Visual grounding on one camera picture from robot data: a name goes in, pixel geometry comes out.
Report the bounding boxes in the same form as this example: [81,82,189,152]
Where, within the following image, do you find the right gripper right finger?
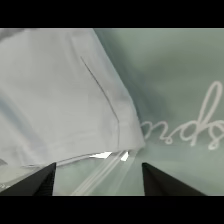
[141,162,207,197]

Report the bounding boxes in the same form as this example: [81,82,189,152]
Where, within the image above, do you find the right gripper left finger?
[0,162,57,197]

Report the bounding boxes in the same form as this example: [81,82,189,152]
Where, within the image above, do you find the white shirt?
[0,27,147,168]

